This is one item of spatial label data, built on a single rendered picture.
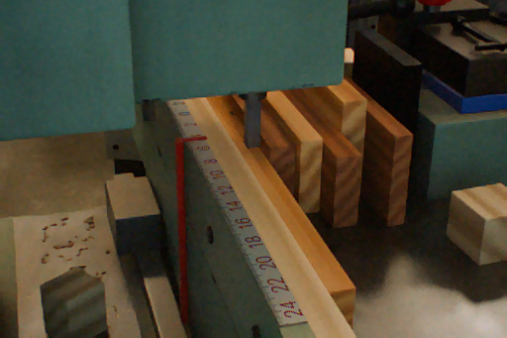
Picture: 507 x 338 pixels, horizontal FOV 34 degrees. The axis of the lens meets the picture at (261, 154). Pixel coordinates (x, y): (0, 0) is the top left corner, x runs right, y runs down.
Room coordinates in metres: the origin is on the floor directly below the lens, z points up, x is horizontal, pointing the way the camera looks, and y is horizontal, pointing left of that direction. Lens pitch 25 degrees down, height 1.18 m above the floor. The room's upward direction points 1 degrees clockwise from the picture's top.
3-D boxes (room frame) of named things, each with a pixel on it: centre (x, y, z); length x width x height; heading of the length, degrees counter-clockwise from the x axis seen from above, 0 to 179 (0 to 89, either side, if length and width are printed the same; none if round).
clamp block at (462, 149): (0.60, -0.16, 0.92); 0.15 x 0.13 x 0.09; 17
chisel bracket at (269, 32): (0.50, 0.03, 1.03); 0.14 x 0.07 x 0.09; 107
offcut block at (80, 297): (0.49, 0.13, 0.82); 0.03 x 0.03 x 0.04; 50
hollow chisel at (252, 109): (0.50, 0.01, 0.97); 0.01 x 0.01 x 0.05; 17
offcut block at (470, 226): (0.46, -0.15, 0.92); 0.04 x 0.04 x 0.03; 21
